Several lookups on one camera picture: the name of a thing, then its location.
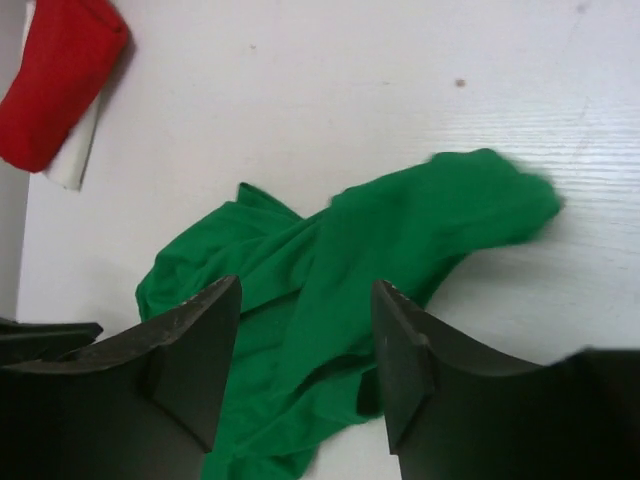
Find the white t shirt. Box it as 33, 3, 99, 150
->
22, 1, 100, 190

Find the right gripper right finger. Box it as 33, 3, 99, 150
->
371, 281, 639, 479

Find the green t shirt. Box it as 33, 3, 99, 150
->
135, 149, 563, 479

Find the red t shirt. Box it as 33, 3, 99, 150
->
1, 0, 129, 173

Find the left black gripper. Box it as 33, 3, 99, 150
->
1, 318, 103, 365

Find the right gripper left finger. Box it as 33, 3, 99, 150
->
1, 276, 242, 479

